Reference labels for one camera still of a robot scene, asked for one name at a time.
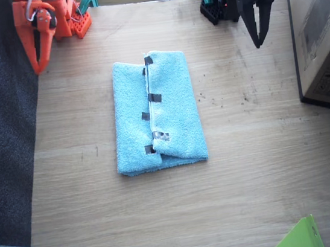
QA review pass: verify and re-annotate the lime green sheet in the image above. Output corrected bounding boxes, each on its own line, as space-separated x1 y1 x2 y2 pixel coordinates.
262 213 325 247

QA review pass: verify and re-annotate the light blue towel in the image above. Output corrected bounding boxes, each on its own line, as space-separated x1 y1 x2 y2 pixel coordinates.
101 45 211 179

